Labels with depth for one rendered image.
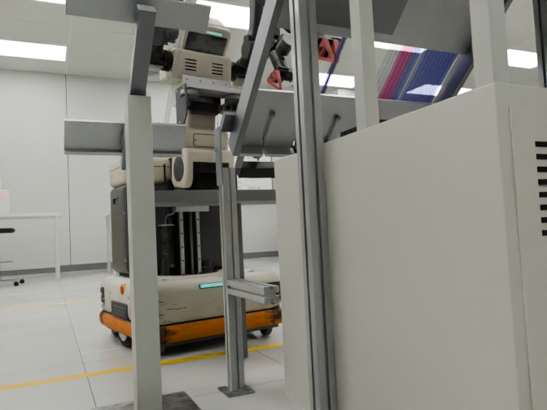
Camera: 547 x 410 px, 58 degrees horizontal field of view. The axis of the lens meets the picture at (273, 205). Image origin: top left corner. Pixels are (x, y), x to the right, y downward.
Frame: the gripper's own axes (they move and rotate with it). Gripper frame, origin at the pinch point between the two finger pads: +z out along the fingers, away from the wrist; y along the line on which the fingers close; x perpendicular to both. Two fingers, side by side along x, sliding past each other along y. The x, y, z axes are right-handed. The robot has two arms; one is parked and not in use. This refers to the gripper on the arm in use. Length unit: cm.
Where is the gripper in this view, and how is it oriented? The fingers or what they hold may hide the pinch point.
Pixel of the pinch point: (334, 59)
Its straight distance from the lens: 159.0
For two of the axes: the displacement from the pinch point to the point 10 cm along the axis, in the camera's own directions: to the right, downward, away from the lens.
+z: 3.1, 6.9, -6.5
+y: 9.1, -0.3, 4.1
